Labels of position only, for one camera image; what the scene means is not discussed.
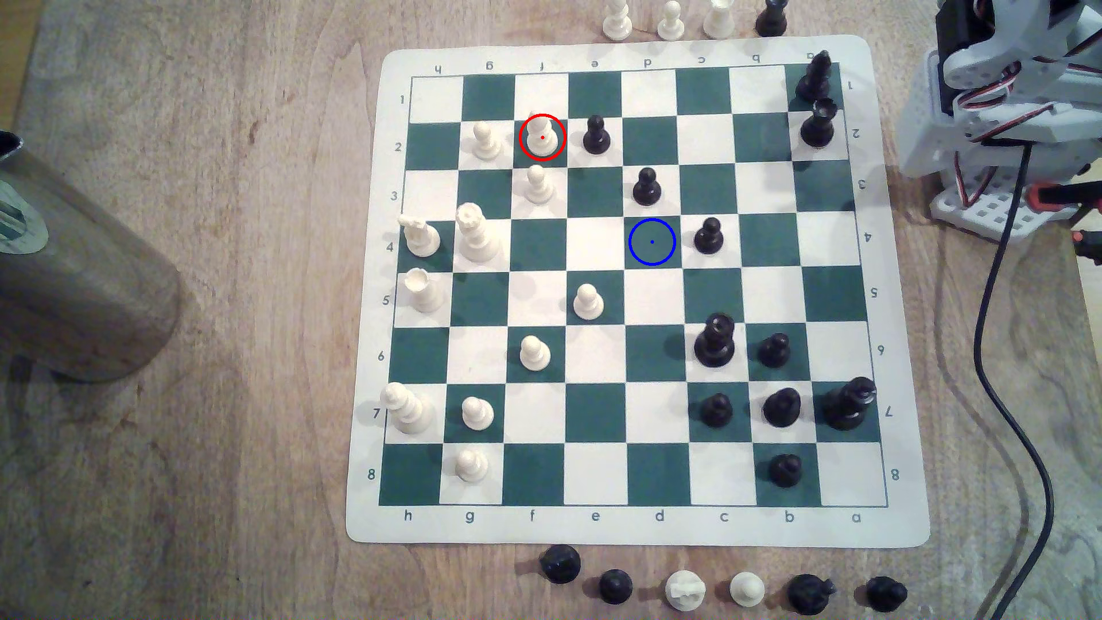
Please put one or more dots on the white bishop chess piece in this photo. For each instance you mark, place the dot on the white bishop chess piece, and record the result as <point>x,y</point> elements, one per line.
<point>407,410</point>
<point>616,22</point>
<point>542,144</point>

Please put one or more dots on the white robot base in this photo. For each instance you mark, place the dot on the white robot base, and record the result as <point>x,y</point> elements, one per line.
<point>925,129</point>

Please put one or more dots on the white pawn chess piece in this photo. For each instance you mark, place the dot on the white pawn chess piece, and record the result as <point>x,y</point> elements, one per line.
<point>477,415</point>
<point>588,304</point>
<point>471,466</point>
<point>539,186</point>
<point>535,354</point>
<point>747,590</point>
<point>487,143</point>
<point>671,24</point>

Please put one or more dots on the white queen chess piece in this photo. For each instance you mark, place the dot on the white queen chess piece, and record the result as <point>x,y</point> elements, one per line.
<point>476,238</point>

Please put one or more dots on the green white chess mat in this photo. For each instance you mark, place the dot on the green white chess mat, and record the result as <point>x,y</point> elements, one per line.
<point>594,413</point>

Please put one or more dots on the white rook chess piece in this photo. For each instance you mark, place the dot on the white rook chess piece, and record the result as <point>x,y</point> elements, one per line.
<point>423,293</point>
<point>719,19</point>

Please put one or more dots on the black pawn chess piece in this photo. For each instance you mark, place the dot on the black pawn chess piece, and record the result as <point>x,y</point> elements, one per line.
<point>709,238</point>
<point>616,587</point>
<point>647,189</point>
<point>596,138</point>
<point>785,470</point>
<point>716,412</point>
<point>560,565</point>
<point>774,351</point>
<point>886,594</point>

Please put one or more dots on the black queen chess piece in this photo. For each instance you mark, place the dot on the black queen chess piece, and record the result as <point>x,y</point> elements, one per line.
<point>714,344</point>

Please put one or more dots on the black bishop chess piece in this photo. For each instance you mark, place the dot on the black bishop chess piece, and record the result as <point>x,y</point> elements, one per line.
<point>814,78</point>
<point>782,408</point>

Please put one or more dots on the black king chess piece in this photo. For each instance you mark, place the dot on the black king chess piece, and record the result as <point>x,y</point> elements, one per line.
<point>847,406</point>

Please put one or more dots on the black rook chess piece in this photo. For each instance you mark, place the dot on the black rook chess piece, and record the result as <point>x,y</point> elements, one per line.
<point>819,126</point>
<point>771,19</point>

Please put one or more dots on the black knight chess piece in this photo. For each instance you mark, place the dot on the black knight chess piece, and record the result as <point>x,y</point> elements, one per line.
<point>809,595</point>

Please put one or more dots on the grey metal cylinder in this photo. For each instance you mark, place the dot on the grey metal cylinder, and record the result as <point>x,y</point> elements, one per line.
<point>86,284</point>

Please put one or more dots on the orange black clamp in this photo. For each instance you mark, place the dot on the orange black clamp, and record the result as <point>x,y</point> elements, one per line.
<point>1046,196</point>
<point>1090,245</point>

